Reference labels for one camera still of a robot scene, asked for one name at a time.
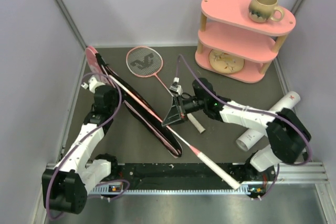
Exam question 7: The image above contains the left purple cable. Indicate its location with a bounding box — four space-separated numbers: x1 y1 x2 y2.
44 73 131 221

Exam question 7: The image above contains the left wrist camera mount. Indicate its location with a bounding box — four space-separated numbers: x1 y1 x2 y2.
81 76 104 93

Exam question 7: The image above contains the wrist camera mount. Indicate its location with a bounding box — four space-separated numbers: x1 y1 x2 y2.
169 77 183 96
81 76 104 93

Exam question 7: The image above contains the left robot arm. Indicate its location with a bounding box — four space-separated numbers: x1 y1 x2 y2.
42 84 122 215

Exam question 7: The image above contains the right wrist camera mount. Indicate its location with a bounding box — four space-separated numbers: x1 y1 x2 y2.
169 77 183 96

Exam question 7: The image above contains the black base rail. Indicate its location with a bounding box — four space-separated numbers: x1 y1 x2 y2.
89 163 328 197

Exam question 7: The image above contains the white shuttlecock tube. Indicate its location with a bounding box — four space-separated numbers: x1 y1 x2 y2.
235 90 301 152

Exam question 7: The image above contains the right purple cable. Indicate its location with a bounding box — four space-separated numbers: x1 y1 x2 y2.
174 55 313 200

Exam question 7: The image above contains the pink racket bag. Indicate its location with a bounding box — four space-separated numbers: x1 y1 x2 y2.
85 46 183 158

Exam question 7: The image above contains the purple cable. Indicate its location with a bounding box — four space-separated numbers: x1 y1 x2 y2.
174 55 313 200
44 73 131 221

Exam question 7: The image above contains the beige ceramic mug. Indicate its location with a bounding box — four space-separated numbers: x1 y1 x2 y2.
248 0 285 23

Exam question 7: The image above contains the pink three-tier shelf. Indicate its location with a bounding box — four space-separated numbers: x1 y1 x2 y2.
195 0 296 83

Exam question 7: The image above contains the decorated round plate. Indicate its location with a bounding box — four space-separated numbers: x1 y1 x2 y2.
208 49 245 74

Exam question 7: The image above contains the pink badminton racket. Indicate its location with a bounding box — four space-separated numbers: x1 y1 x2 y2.
126 46 205 134
108 74 241 190

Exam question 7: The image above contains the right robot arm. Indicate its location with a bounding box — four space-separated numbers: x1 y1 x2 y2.
162 78 311 180

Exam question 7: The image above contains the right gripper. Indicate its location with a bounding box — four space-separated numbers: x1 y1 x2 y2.
163 94 206 127

